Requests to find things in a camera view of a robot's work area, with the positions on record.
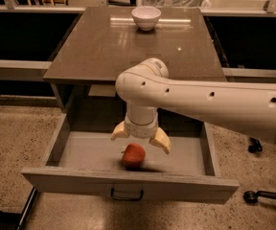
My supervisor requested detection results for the grey cabinet with counter top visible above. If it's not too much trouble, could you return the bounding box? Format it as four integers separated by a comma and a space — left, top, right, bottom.
42, 6, 230, 123

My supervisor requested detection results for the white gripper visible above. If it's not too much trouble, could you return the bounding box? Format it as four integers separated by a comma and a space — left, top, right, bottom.
110, 117, 171, 154

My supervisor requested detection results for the white wire basket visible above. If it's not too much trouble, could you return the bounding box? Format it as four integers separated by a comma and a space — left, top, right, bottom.
137, 0, 211, 8

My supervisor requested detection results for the red apple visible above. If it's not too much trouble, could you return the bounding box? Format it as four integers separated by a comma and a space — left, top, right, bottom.
122, 143, 146, 169

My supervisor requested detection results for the white bowl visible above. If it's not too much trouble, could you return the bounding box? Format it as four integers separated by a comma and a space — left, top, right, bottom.
131, 6, 161, 31

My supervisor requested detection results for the black floor bar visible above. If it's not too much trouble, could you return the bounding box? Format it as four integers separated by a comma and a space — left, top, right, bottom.
15, 188, 38, 230

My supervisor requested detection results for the black drawer handle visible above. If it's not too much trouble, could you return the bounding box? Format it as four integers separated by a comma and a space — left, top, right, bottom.
110, 188, 144, 201

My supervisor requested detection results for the black chair caster leg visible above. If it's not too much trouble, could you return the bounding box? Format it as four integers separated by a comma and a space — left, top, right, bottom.
243, 191, 276, 204

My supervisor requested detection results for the grey metal rail frame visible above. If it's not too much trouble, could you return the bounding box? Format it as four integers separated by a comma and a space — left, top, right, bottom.
0, 59, 51, 81

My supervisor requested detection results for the open grey top drawer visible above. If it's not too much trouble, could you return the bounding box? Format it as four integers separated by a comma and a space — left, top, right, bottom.
22, 112, 240, 204

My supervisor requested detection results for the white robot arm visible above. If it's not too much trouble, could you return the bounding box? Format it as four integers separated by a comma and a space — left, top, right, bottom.
111, 57, 276, 152

